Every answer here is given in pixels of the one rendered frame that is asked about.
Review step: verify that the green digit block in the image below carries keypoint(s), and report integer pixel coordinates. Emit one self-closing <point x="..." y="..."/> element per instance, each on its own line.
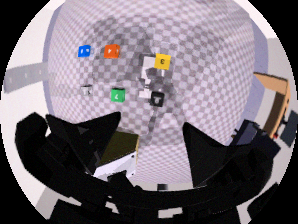
<point x="118" y="94"/>

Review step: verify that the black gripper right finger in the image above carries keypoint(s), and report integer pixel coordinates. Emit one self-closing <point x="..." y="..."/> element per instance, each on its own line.
<point x="207" y="156"/>

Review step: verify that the blue block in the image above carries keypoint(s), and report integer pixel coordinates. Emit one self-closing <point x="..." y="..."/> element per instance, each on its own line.
<point x="84" y="50"/>

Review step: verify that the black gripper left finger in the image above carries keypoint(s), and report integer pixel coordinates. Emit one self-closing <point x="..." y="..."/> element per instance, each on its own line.
<point x="88" y="139"/>

